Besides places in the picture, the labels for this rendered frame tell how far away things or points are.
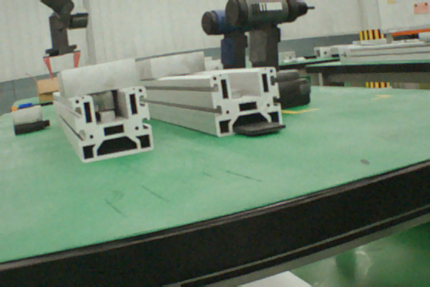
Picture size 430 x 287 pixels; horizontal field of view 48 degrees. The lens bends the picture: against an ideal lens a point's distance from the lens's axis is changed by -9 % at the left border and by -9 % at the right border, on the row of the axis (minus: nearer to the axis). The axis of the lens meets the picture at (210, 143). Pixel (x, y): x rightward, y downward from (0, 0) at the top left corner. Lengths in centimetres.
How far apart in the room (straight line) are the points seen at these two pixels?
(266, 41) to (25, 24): 1165
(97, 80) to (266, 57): 35
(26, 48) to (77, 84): 1171
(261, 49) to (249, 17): 7
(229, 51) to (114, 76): 48
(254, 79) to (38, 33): 1183
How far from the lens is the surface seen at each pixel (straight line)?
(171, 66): 104
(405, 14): 442
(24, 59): 1244
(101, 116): 73
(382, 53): 267
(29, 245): 38
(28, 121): 132
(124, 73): 76
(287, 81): 98
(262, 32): 98
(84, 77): 75
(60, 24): 164
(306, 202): 40
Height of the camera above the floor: 89
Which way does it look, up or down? 9 degrees down
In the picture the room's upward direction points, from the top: 8 degrees counter-clockwise
